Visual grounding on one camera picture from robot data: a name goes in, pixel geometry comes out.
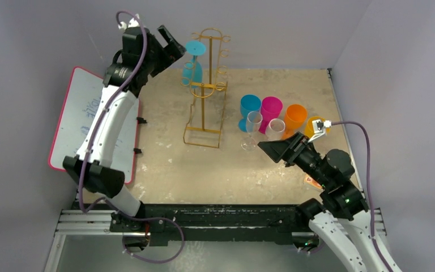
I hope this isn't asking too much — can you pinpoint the yellow plastic wine glass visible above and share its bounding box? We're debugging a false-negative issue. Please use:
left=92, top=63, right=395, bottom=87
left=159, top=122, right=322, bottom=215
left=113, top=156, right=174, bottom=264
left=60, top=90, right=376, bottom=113
left=304, top=116, right=325, bottom=138

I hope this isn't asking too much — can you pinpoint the clear wine glass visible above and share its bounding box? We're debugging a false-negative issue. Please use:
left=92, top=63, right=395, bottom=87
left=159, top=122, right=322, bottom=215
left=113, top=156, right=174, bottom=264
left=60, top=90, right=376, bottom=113
left=265, top=118, right=285, bottom=141
left=241, top=111, right=263, bottom=151

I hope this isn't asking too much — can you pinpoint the orange plastic wine glass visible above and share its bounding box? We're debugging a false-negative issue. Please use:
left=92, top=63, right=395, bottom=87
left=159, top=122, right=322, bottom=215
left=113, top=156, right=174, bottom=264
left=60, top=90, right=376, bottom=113
left=281, top=104, right=308, bottom=139

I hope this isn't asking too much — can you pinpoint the blue wine glass row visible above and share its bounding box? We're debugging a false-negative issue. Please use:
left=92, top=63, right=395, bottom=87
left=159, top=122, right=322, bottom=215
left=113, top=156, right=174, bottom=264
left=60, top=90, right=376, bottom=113
left=238, top=94, right=262, bottom=132
left=181, top=40, right=207, bottom=86

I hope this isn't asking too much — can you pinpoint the clear wine glass front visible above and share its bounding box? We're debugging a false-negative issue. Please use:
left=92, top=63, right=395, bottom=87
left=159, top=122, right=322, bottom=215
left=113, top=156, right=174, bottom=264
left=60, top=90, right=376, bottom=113
left=241, top=111, right=263, bottom=151

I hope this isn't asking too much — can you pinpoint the magenta plastic wine glass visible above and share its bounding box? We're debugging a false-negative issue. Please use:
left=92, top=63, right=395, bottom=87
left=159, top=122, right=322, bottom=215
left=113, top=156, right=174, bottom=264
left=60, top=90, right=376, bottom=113
left=259, top=96, right=283, bottom=134

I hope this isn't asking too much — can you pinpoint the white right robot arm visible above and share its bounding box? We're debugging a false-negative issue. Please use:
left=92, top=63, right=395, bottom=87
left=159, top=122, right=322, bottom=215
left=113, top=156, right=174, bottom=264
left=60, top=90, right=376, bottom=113
left=258, top=133, right=400, bottom=271

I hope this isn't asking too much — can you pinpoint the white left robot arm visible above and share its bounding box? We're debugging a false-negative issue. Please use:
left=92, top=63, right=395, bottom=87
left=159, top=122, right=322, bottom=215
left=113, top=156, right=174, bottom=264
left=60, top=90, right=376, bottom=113
left=62, top=25, right=186, bottom=232

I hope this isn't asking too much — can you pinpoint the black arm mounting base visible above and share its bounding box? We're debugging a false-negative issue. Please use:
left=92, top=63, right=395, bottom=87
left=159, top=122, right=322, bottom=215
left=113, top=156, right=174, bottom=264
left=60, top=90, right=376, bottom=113
left=110, top=199, right=324, bottom=248

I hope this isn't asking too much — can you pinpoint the orange patterned card box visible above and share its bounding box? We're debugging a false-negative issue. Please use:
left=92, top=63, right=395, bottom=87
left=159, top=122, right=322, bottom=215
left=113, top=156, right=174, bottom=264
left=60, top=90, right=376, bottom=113
left=303, top=175, right=323, bottom=192

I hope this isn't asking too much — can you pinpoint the pink framed whiteboard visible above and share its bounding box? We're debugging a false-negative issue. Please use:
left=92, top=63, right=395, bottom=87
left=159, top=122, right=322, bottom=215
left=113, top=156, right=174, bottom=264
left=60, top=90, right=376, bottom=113
left=48, top=66, right=141, bottom=184

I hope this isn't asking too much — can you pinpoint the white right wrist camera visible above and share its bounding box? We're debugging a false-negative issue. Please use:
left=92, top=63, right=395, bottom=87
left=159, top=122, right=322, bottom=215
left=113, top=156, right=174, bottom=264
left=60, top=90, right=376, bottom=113
left=308, top=120, right=332, bottom=143

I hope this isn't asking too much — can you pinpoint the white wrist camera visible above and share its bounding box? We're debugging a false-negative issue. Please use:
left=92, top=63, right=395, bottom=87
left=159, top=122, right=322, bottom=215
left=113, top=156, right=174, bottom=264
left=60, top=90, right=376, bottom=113
left=118, top=14, right=140, bottom=32
left=308, top=120, right=332, bottom=143

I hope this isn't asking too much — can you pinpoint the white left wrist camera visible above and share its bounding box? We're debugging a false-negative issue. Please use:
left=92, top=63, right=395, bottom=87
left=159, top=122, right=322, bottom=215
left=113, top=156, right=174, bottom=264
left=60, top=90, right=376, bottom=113
left=118, top=14, right=140, bottom=32

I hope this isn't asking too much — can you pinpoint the gold wire glass rack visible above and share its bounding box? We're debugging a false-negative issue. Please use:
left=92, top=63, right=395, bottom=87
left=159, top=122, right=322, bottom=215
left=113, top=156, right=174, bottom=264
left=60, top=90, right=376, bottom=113
left=180, top=27, right=231, bottom=148

